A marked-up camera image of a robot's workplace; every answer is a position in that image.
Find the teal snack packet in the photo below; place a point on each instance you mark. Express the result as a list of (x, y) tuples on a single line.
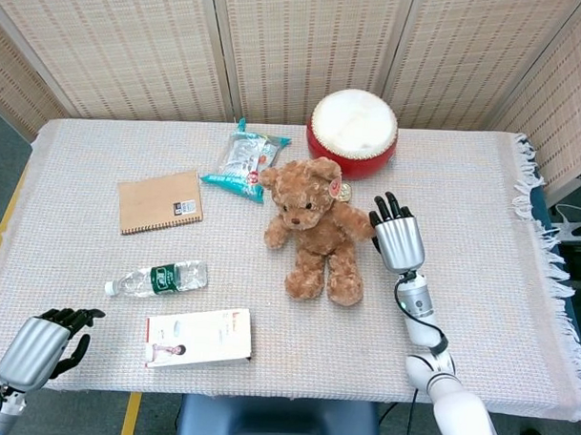
[(245, 161)]

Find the clear bottle with green label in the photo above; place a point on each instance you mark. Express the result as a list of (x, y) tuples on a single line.
[(159, 277)]

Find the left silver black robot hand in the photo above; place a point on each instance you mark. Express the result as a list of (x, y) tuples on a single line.
[(42, 347)]

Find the white stand beside table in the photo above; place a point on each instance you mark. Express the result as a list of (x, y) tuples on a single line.
[(574, 222)]

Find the white desk lamp box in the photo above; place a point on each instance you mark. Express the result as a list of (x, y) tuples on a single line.
[(198, 338)]

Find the beige woven tablecloth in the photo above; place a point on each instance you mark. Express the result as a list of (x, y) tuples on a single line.
[(463, 195)]

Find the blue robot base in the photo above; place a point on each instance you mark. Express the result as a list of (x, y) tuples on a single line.
[(274, 422)]

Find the brown plush teddy bear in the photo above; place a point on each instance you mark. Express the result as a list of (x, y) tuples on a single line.
[(314, 228)]

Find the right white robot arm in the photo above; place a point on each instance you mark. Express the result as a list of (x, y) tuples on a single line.
[(429, 356)]

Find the brown spiral notebook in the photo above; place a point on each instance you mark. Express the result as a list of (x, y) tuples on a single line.
[(160, 201)]

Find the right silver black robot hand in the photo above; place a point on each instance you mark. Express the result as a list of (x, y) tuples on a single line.
[(399, 238)]

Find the red drum with white skin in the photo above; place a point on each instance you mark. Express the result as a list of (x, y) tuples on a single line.
[(353, 131)]

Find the woven folding screen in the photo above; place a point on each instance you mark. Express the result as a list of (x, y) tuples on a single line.
[(134, 45)]

